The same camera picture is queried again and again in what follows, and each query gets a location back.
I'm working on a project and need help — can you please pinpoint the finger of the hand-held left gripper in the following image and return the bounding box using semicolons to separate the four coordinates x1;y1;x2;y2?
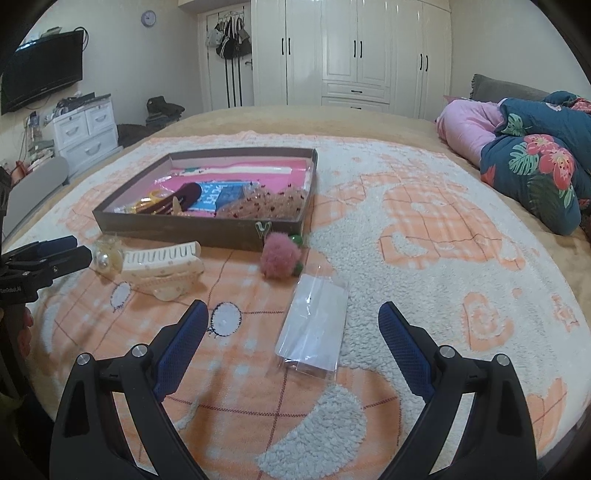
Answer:
0;246;93;282
0;235;78;267

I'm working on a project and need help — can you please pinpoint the orange and white printed blanket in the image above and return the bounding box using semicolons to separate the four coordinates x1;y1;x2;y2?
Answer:
25;130;585;480

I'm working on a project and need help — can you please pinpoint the white wardrobe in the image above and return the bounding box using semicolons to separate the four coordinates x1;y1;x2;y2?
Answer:
249;0;453;120

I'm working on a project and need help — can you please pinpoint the cream claw hair clip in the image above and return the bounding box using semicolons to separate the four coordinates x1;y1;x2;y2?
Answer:
121;241;206;301

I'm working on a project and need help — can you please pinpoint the blue floral duvet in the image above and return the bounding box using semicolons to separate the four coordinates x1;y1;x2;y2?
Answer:
480;91;591;237

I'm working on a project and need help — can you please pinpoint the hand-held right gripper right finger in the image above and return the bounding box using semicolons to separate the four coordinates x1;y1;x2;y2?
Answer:
378;302;539;480

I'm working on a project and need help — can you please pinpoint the cluttered shelf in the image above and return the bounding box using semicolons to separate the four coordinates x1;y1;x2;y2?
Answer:
0;111;58;181

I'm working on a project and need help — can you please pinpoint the bed with tan bedspread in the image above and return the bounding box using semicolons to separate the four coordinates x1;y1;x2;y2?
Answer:
0;105;591;480

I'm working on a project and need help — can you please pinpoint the white door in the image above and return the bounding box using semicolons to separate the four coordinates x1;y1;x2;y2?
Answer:
198;9;256;112

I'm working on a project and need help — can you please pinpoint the person's left hand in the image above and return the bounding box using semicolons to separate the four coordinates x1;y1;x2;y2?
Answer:
14;307;37;367

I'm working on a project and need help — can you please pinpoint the clear packet with white card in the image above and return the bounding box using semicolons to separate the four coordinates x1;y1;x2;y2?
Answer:
274;272;349;380

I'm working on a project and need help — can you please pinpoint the dark red hair clip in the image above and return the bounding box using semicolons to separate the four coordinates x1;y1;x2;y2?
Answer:
141;182;204;216

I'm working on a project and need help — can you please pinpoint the brown shallow cardboard box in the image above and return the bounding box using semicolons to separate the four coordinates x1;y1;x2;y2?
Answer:
92;148;319;253

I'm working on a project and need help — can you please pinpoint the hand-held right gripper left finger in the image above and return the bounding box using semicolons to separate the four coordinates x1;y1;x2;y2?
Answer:
48;299;211;480

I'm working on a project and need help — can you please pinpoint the white drawer cabinet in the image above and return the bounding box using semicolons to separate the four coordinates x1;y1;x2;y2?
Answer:
52;95;120;178

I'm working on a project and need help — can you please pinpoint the dark brown clothes pile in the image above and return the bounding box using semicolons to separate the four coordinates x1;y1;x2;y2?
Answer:
117;123;153;147

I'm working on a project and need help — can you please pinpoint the black wall television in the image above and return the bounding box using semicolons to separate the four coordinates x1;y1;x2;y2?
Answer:
0;30;85;116

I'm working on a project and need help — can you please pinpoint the black and grey hanging bag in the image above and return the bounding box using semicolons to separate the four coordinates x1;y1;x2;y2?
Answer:
235;21;252;56

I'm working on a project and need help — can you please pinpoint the grey headboard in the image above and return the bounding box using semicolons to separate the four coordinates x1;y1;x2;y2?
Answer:
470;74;591;104

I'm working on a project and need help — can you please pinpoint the pearl hair accessory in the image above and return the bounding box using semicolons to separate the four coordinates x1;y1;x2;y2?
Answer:
91;234;126;278

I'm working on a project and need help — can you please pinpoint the pink quilt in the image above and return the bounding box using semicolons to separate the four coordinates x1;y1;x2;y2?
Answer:
434;97;511;169

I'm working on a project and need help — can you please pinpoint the black device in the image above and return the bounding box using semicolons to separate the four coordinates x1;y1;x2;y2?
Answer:
55;92;112;112

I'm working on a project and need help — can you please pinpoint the pink pom-pom hair tie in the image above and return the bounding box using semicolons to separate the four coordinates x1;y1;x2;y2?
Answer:
260;232;305;280

